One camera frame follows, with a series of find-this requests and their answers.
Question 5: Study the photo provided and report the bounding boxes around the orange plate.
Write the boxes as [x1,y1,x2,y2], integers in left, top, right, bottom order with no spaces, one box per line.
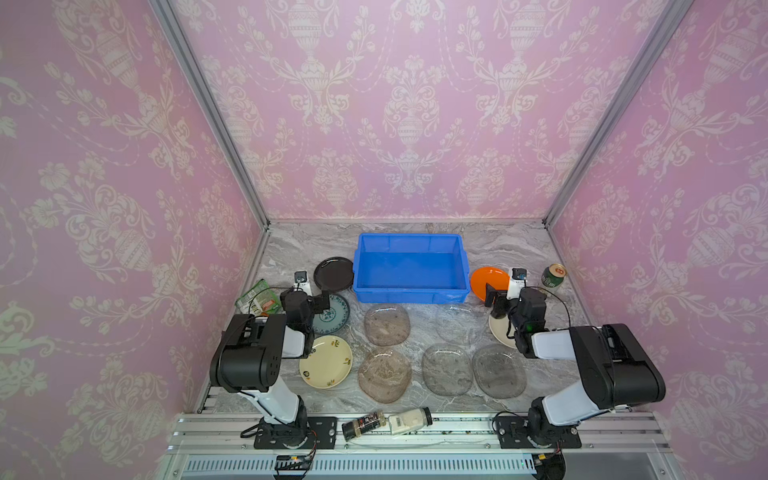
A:
[470,266,510,302]

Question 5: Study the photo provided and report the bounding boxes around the cream plate with dark patch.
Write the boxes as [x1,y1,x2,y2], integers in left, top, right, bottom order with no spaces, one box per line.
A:
[488,316,516,349]

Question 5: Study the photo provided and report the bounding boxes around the clear glass plate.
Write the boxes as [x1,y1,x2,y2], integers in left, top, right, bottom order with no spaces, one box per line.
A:
[433,305,485,345]

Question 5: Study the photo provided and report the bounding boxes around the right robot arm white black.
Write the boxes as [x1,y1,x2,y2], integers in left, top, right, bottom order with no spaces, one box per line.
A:
[484,285,666,448]

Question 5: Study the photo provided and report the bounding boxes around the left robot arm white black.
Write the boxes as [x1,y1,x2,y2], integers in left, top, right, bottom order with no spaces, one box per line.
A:
[209,288,329,449]

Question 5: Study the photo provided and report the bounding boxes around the blue plastic bin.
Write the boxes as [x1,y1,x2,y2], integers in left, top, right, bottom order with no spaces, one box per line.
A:
[353,233,470,304]

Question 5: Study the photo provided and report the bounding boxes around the teal patterned plate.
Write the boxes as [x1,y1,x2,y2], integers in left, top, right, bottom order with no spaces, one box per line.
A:
[312,294,350,336]

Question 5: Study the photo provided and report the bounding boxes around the black round plate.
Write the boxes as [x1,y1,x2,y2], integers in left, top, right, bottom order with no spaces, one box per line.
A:
[313,257,354,292]

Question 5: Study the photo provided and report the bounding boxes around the green snack packet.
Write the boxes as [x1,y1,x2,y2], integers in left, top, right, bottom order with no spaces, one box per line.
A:
[235,279,286,316]

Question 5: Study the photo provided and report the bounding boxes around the yellow floral plate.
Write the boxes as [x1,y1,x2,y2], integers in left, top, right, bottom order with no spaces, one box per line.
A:
[299,335,354,389]

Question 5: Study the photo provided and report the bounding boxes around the green drink can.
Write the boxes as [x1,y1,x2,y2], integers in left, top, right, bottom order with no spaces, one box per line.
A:
[541,263,567,289]

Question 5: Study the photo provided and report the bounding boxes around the dark spice grinder bottle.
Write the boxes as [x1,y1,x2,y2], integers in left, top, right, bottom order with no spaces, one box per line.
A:
[342,411,387,442]

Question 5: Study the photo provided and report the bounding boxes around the white bottle black cap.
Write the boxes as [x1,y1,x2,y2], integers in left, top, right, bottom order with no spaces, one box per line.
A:
[388,407,434,435]

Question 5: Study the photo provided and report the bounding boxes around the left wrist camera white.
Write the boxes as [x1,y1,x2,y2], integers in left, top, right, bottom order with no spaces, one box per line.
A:
[294,270,313,296]

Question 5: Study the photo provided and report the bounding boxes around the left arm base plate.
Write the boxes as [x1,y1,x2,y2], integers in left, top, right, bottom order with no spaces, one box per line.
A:
[253,416,339,450]

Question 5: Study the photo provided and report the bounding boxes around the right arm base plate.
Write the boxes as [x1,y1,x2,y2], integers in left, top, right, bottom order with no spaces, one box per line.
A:
[491,412,582,449]

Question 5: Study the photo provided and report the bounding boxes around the aluminium front rail frame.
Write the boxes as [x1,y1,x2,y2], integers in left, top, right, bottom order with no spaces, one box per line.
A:
[155,412,685,479]

